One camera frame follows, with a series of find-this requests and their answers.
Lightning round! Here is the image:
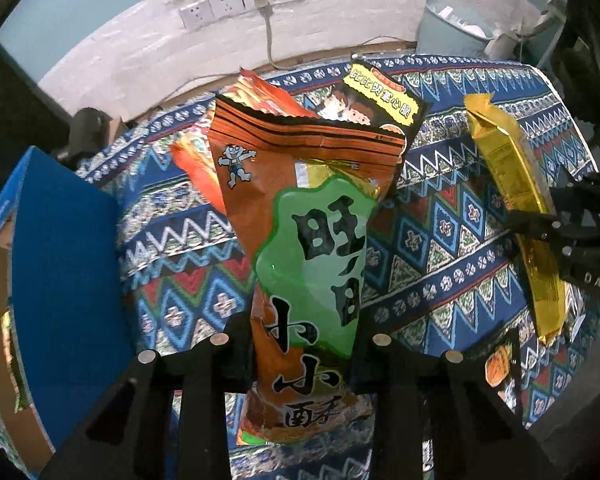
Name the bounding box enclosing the blue patterned cloth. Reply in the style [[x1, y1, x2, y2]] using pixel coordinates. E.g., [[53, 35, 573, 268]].
[[75, 50, 600, 480]]

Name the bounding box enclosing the large orange snack packet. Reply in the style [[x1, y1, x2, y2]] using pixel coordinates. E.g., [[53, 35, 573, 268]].
[[169, 67, 321, 211]]

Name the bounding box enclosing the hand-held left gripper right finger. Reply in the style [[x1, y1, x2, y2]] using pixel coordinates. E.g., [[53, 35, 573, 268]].
[[352, 326, 561, 480]]

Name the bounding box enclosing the white paper waste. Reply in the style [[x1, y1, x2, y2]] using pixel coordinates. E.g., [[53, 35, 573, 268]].
[[437, 5, 496, 39]]

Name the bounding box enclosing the grey plug with cable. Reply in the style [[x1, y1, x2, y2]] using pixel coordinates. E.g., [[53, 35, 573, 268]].
[[255, 0, 301, 72]]

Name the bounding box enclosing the black snack packet yellow label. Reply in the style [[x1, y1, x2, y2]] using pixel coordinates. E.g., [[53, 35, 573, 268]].
[[340, 54, 429, 147]]

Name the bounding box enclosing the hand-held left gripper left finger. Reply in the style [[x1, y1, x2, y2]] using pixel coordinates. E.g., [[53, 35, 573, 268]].
[[40, 312, 256, 480]]

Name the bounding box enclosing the small brown cardboard box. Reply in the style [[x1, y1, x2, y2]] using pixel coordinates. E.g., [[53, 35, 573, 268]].
[[105, 116, 131, 146]]

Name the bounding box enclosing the blue cardboard box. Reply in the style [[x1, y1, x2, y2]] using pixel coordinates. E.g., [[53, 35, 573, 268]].
[[0, 145, 126, 480]]

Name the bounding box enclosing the black round device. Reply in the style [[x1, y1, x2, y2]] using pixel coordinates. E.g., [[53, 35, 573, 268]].
[[62, 107, 114, 161]]

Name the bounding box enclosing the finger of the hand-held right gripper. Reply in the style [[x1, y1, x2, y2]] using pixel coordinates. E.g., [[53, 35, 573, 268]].
[[503, 208, 600, 257], [555, 172, 600, 216]]

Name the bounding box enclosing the white plastic pipe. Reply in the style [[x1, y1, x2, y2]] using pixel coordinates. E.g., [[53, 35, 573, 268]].
[[485, 0, 567, 57]]

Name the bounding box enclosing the light blue trash bin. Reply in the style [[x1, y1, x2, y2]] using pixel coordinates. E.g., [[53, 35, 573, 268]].
[[417, 0, 501, 57]]

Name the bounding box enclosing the small black snack packet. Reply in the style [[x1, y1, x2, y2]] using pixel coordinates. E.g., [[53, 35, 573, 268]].
[[484, 327, 524, 403]]

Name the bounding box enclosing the dark metal frame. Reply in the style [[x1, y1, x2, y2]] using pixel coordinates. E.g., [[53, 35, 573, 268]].
[[550, 0, 600, 126]]

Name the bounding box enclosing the long yellow snack packet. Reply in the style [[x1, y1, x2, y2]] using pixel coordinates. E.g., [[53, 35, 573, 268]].
[[462, 92, 569, 346]]

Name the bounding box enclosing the brown snack packet green label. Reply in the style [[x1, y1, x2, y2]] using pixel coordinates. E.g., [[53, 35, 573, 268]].
[[207, 92, 411, 448]]

